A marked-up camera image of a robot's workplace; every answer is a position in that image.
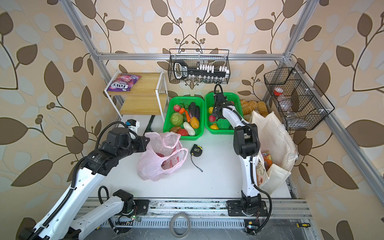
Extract small yellow screwdriver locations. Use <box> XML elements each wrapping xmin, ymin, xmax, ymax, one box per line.
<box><xmin>296</xmin><ymin>223</ymin><xmax>311</xmax><ymax>228</ymax></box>

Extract pink plastic bag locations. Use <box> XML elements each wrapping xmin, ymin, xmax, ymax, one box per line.
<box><xmin>137</xmin><ymin>132</ymin><xmax>189</xmax><ymax>182</ymax></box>

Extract white radish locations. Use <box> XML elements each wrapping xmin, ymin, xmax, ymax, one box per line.
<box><xmin>183</xmin><ymin>122</ymin><xmax>196</xmax><ymax>136</ymax></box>

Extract black wire basket back wall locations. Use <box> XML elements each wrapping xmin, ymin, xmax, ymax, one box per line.
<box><xmin>168</xmin><ymin>48</ymin><xmax>231</xmax><ymax>86</ymax></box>

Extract black wire basket right wall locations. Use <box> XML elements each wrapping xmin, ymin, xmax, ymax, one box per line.
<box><xmin>264</xmin><ymin>63</ymin><xmax>335</xmax><ymax>131</ymax></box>

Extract red tomato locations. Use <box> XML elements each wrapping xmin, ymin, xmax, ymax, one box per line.
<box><xmin>177</xmin><ymin>129</ymin><xmax>189</xmax><ymax>136</ymax></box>

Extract orange carrot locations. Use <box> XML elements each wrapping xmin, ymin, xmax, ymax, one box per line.
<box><xmin>179</xmin><ymin>108</ymin><xmax>191</xmax><ymax>123</ymax></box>

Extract small red apple left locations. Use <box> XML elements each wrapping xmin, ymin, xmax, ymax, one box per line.
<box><xmin>209</xmin><ymin>115</ymin><xmax>216</xmax><ymax>123</ymax></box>

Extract red capped plastic bottle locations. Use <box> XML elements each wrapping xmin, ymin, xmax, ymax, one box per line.
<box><xmin>274</xmin><ymin>87</ymin><xmax>286</xmax><ymax>102</ymax></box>

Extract white wooden two-tier shelf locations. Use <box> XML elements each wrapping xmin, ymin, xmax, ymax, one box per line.
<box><xmin>104</xmin><ymin>71</ymin><xmax>170</xmax><ymax>121</ymax></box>

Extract black yellow tape measure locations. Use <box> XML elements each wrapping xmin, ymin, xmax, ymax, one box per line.
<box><xmin>190</xmin><ymin>144</ymin><xmax>203</xmax><ymax>172</ymax></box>

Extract green plastic basket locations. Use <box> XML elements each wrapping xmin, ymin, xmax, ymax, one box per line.
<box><xmin>203</xmin><ymin>92</ymin><xmax>244</xmax><ymax>135</ymax></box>
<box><xmin>163</xmin><ymin>97</ymin><xmax>205</xmax><ymax>141</ymax></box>

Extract yellow pear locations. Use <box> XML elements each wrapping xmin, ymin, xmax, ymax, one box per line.
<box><xmin>210</xmin><ymin>124</ymin><xmax>219</xmax><ymax>130</ymax></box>

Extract pink dragon fruit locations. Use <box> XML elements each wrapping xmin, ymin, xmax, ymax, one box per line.
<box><xmin>157</xmin><ymin>153</ymin><xmax>180</xmax><ymax>170</ymax></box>

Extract right green plastic basket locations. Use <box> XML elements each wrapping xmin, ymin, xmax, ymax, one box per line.
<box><xmin>203</xmin><ymin>92</ymin><xmax>244</xmax><ymax>135</ymax></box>

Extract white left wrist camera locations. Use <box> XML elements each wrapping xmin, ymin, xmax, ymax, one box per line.
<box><xmin>126</xmin><ymin>119</ymin><xmax>140</xmax><ymax>134</ymax></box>

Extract black wire basket wall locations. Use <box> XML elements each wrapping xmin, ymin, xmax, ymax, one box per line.
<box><xmin>168</xmin><ymin>48</ymin><xmax>231</xmax><ymax>86</ymax></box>
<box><xmin>264</xmin><ymin>63</ymin><xmax>335</xmax><ymax>131</ymax></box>

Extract yellow potato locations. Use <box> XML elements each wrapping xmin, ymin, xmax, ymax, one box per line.
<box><xmin>190</xmin><ymin>117</ymin><xmax>200</xmax><ymax>129</ymax></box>

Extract orange Fox's candy bag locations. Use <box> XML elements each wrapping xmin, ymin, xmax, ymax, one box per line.
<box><xmin>262</xmin><ymin>151</ymin><xmax>274</xmax><ymax>171</ymax></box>

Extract purple Fox's candy bag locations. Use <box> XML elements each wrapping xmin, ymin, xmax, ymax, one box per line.
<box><xmin>107</xmin><ymin>73</ymin><xmax>142</xmax><ymax>92</ymax></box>

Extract green cabbage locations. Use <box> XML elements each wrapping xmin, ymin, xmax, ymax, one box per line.
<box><xmin>170</xmin><ymin>112</ymin><xmax>184</xmax><ymax>127</ymax></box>

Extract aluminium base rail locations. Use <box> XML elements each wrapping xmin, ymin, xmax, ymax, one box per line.
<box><xmin>76</xmin><ymin>198</ymin><xmax>319</xmax><ymax>240</ymax></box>

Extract roll of clear tape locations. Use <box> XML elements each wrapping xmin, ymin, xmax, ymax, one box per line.
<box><xmin>169</xmin><ymin>212</ymin><xmax>192</xmax><ymax>239</ymax></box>

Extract left green plastic basket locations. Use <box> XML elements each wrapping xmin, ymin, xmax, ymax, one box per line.
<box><xmin>163</xmin><ymin>97</ymin><xmax>205</xmax><ymax>141</ymax></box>

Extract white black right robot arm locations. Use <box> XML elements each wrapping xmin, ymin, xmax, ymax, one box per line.
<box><xmin>213</xmin><ymin>84</ymin><xmax>273</xmax><ymax>236</ymax></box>

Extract dark purple eggplant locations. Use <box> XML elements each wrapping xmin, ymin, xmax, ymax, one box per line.
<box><xmin>189</xmin><ymin>102</ymin><xmax>201</xmax><ymax>121</ymax></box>

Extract dark green scraper tool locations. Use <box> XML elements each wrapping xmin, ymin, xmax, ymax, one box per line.
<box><xmin>145</xmin><ymin>115</ymin><xmax>155</xmax><ymax>133</ymax></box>

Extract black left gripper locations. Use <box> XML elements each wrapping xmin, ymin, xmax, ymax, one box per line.
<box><xmin>115</xmin><ymin>135</ymin><xmax>151</xmax><ymax>161</ymax></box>

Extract tray of bread rolls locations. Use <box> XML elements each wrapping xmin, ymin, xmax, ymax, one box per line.
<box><xmin>241</xmin><ymin>100</ymin><xmax>269</xmax><ymax>122</ymax></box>

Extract cream canvas tote bag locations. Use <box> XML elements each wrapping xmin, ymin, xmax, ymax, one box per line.
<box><xmin>251</xmin><ymin>111</ymin><xmax>298</xmax><ymax>194</ymax></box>

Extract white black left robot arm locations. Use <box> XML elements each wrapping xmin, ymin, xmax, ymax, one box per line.
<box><xmin>17</xmin><ymin>119</ymin><xmax>150</xmax><ymax>240</ymax></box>

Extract brown potato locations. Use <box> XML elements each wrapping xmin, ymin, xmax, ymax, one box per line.
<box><xmin>170</xmin><ymin>126</ymin><xmax>181</xmax><ymax>133</ymax></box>

